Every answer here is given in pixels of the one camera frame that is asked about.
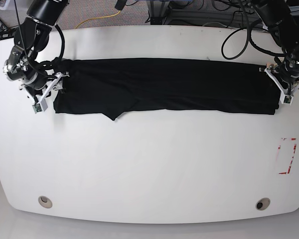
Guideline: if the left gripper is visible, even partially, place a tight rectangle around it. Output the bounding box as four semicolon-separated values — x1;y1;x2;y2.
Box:
259;63;299;96

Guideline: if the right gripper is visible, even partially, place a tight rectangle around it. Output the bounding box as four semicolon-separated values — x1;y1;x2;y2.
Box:
19;72;70;105

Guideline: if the black T-shirt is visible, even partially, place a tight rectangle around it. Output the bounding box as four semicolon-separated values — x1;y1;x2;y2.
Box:
53;58;280;120

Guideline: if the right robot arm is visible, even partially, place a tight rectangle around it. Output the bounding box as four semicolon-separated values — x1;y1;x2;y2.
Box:
3;0;69;103

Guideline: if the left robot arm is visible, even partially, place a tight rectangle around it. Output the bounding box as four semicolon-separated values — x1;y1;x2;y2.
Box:
248;0;299;96

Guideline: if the red tape rectangle marking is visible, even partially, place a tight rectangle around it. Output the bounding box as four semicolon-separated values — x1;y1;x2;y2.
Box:
275;138;297;175

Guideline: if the left table grommet hole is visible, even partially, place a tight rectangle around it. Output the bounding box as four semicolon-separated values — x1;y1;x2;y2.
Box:
38;196;53;209

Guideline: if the table grommet hole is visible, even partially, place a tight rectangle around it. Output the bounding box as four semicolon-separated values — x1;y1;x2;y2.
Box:
256;198;271;211
38;196;53;209

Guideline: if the right table grommet hole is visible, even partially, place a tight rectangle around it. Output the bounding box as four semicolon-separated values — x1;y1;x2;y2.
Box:
256;198;271;211

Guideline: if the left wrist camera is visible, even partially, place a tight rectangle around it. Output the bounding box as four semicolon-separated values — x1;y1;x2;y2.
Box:
280;92;294;105

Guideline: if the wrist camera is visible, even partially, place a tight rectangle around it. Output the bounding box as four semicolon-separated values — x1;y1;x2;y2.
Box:
280;92;294;105
32;100;48;114

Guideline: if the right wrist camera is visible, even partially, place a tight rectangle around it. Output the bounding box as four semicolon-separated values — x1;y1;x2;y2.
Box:
32;100;48;114

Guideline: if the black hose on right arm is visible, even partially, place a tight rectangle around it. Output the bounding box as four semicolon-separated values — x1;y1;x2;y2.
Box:
37;24;66;72

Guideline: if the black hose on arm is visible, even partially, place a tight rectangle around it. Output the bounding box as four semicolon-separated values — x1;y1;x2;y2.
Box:
221;0;285;60
37;24;66;72

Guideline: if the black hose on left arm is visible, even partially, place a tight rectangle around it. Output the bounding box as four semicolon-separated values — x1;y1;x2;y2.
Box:
221;0;285;60

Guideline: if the yellow cable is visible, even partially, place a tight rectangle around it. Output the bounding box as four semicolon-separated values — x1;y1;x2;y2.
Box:
76;9;122;28

